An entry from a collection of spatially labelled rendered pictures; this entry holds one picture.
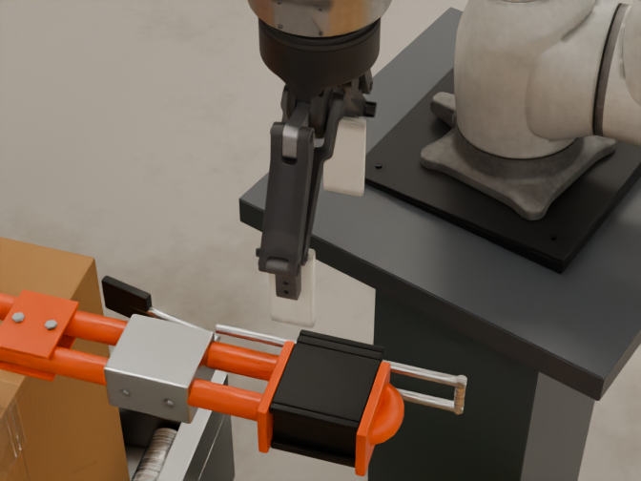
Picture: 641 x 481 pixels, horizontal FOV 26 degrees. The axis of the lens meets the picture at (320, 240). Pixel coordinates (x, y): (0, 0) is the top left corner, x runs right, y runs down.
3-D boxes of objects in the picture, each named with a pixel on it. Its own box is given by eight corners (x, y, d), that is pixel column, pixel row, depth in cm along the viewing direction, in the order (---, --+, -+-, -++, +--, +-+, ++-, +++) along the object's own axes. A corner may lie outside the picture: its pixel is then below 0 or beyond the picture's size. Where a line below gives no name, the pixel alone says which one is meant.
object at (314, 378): (258, 452, 106) (256, 410, 102) (286, 380, 111) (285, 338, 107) (364, 477, 104) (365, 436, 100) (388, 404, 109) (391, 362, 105)
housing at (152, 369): (106, 408, 109) (100, 371, 106) (138, 346, 114) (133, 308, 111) (190, 428, 108) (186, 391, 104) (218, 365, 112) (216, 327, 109)
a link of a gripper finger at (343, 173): (322, 117, 99) (325, 111, 99) (322, 190, 104) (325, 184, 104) (363, 125, 98) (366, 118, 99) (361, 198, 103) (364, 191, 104)
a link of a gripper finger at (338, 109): (348, 94, 88) (343, 93, 87) (317, 267, 89) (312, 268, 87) (289, 84, 89) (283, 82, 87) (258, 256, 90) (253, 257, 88)
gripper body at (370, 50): (279, -45, 88) (282, 73, 94) (238, 31, 82) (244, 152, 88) (395, -28, 86) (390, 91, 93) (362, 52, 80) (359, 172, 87)
